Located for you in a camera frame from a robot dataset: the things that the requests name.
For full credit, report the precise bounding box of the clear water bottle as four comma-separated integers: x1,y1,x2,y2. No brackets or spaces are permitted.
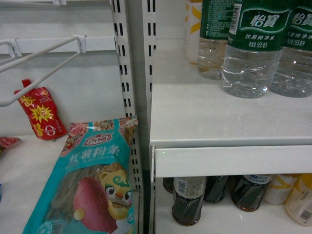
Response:
222,0,293,98

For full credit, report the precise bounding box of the water bottle back left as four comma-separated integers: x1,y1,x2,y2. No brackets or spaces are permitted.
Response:
197,0,234,80

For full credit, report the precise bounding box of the water bottle far right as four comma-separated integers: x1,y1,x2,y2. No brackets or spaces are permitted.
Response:
270,0,312,98

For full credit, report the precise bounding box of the dark tea bottle barcode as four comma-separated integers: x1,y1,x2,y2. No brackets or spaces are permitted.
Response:
172,176,207,226

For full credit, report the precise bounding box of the dark tea bottle middle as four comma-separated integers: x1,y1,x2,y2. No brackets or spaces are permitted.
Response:
203,175,229,203

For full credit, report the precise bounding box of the teal sweet potato noodle bag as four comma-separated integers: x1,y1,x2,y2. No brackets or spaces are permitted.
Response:
23,116,138,234

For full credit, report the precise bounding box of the white bottle yellow chevron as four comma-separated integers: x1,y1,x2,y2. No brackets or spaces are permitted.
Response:
185,0,203,64

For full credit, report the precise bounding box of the red sauce pouch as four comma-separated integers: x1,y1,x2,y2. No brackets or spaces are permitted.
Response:
19,87,67,140

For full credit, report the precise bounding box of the dark Suntory tea bottle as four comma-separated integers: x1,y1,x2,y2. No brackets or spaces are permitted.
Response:
231,174,273,212

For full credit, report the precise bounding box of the cream bottle yellow label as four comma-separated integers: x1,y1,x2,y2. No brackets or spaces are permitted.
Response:
264,174,301,204

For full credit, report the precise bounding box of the cream bottle far right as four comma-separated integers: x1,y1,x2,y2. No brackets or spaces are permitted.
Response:
285,173,312,227

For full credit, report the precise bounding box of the white shelf with price rail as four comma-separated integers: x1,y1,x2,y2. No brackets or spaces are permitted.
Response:
150,39,312,179

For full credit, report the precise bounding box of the white hook rail bar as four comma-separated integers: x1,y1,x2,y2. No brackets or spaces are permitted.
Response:
7,36,116,57

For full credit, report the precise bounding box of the white slotted upright post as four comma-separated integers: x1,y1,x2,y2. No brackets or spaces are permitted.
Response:
111,0,156,234

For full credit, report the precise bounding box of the white wire display hook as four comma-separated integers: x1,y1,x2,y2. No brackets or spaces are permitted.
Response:
0,35,86,107

